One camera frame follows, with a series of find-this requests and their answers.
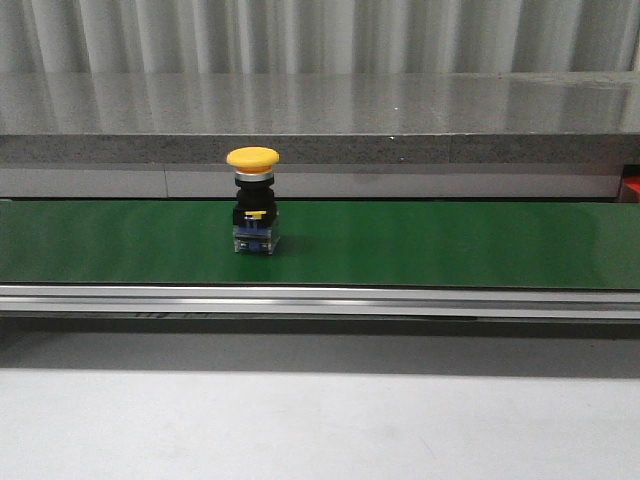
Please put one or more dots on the yellow mushroom push button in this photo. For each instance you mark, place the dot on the yellow mushroom push button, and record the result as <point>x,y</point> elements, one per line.
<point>255,215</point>

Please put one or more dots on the green conveyor belt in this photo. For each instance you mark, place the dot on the green conveyor belt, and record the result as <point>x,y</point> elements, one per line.
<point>425,243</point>

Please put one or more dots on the white pleated curtain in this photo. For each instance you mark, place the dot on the white pleated curtain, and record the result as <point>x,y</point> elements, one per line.
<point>335,37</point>

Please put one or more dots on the grey stone counter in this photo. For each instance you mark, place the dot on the grey stone counter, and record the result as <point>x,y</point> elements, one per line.
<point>531,135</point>

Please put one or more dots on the red box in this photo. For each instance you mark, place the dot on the red box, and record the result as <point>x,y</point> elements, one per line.
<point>629,191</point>

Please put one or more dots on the aluminium conveyor frame rail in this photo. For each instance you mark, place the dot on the aluminium conveyor frame rail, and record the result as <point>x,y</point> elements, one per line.
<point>300,300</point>

